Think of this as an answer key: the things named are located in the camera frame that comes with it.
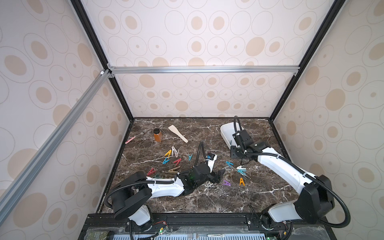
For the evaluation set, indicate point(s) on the tan clothespin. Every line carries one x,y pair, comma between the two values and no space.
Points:
174,170

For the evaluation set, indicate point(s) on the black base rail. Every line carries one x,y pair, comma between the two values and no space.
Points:
201,226

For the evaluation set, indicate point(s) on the amber jar black lid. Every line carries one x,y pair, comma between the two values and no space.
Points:
157,135

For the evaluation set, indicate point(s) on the white clothespin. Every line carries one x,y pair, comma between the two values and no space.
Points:
175,152

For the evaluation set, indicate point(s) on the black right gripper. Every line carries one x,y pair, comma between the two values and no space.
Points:
237,151

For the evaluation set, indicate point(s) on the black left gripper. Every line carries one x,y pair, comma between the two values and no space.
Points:
214,179

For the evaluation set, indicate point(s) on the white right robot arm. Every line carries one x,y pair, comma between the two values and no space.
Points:
316,196

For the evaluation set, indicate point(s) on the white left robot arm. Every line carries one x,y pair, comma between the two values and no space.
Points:
128,198

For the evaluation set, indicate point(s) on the white plastic storage box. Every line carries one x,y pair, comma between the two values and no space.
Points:
227,131

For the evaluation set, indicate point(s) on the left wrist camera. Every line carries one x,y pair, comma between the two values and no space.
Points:
210,160

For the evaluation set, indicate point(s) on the yellow clothespin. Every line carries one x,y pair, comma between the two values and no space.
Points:
168,154

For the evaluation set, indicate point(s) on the horizontal aluminium rail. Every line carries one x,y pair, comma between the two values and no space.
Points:
205,69

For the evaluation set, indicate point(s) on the dark red clothespin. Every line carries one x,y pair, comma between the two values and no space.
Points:
151,172

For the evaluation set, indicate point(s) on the left diagonal aluminium rail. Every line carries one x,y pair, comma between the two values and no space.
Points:
20,185

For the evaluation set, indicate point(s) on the wooden spatula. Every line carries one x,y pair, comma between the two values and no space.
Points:
174,130

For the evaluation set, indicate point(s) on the orange clothespin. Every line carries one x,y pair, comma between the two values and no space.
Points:
241,183

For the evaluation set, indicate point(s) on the teal clothespin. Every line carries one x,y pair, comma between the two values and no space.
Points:
243,173

